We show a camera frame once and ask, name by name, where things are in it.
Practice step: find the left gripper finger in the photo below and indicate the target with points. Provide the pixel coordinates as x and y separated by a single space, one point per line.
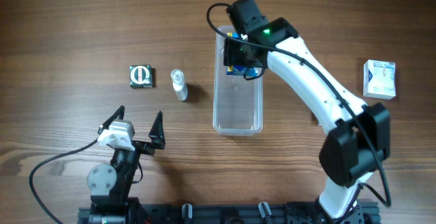
119 114
156 133

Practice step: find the blue yellow lozenge box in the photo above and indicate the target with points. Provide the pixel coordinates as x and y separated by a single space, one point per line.
238 70

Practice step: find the white blue medicine box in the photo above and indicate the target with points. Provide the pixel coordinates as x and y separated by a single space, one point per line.
379 79

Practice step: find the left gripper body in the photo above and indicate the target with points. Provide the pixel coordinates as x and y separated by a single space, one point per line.
139 145

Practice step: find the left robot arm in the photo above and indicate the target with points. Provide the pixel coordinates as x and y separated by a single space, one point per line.
110 183

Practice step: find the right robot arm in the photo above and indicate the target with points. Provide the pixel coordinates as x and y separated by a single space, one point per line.
357 135

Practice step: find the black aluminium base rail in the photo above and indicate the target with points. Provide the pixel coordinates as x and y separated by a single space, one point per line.
291 212

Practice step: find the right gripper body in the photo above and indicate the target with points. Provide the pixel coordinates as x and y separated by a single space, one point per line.
233 54

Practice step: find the green Zam-Buk box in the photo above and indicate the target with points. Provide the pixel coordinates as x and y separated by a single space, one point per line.
140 76

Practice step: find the clear plastic container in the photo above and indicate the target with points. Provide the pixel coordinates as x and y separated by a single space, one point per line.
237 103

